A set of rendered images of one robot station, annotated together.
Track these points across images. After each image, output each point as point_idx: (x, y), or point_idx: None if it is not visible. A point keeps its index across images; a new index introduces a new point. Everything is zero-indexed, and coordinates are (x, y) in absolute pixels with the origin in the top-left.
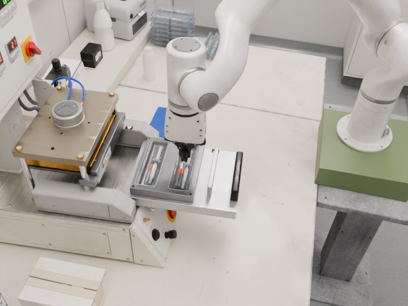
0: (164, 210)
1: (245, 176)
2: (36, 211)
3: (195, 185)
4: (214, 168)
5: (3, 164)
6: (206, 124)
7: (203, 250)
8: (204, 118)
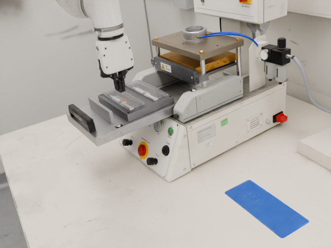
0: (142, 139)
1: (122, 224)
2: None
3: (103, 98)
4: (97, 104)
5: None
6: (99, 58)
7: (104, 162)
8: (98, 50)
